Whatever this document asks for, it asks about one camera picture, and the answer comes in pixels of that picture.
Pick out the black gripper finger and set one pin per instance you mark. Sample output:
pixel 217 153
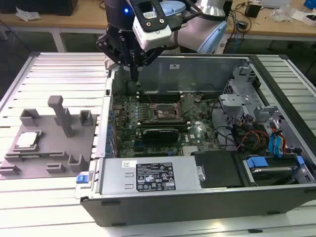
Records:
pixel 151 56
pixel 106 45

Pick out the silver CPU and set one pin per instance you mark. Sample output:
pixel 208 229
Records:
pixel 27 139

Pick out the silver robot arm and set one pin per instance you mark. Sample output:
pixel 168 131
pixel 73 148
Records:
pixel 190 34

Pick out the CPU socket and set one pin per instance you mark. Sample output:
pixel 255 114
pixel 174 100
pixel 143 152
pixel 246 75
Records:
pixel 168 111

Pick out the black RAM slot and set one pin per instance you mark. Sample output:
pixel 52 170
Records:
pixel 163 93
pixel 165 125
pixel 163 122
pixel 160 99

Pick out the wooden desk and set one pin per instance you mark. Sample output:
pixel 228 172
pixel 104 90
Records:
pixel 74 21

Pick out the round coin battery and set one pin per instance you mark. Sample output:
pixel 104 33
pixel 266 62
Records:
pixel 197 100

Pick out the black graphics card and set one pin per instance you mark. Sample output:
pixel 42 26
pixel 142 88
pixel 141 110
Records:
pixel 160 135

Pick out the large black box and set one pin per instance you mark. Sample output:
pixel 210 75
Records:
pixel 37 6

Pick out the crumpled white paper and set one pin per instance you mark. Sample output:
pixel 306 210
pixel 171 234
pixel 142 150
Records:
pixel 27 13

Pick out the silver metal drive cage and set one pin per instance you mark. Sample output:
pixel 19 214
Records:
pixel 234 98

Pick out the small grey transformer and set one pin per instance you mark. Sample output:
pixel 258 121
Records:
pixel 242 24

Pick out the silver chipset heatsink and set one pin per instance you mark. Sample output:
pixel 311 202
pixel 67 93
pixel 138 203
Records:
pixel 190 150

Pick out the green motherboard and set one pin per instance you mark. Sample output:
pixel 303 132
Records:
pixel 209 143

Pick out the small black box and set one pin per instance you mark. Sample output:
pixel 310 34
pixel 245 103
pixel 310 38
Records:
pixel 252 10

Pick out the grey parts rack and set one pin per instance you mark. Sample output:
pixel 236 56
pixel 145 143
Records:
pixel 49 148

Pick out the grey power supply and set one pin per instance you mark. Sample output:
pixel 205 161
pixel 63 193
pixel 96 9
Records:
pixel 116 177

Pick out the black plastic drive cover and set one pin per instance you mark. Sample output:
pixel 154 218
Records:
pixel 217 170

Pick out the blue case latch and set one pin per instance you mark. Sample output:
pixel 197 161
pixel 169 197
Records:
pixel 82 178

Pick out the clear plastic bags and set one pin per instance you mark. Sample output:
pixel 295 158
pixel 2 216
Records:
pixel 281 13

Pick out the black PC case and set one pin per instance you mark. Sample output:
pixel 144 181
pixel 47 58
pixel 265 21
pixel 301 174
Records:
pixel 172 209

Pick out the white open box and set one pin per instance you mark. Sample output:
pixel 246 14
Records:
pixel 311 19

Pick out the hard disk in blue carrier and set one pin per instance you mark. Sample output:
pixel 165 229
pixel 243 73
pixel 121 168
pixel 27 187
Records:
pixel 271 171

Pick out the blue box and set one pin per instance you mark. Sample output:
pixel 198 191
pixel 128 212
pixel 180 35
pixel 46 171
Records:
pixel 310 5

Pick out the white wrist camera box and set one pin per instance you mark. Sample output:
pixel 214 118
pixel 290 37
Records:
pixel 153 37

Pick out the white case wall sticker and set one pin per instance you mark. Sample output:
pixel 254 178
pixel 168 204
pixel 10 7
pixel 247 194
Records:
pixel 174 66

